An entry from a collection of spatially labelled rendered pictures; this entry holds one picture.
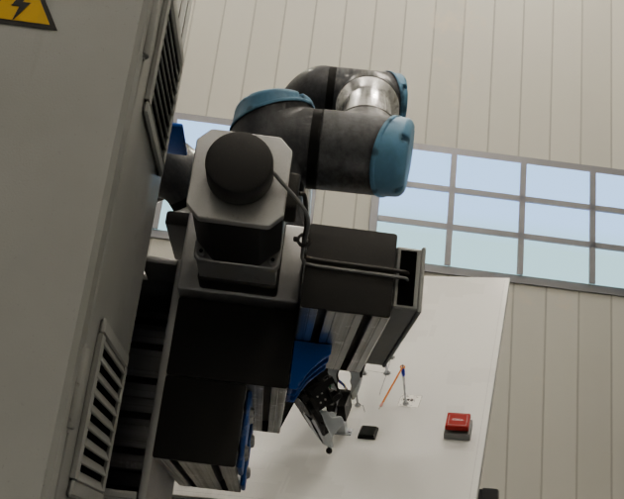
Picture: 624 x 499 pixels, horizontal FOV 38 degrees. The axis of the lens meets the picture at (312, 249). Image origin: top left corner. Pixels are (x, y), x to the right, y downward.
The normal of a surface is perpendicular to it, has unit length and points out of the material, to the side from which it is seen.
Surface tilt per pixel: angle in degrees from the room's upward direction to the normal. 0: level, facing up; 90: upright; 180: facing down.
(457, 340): 46
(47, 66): 90
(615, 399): 90
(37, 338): 90
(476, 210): 90
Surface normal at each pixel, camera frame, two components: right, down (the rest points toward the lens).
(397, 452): -0.11, -0.90
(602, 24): 0.06, -0.33
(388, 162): -0.02, 0.29
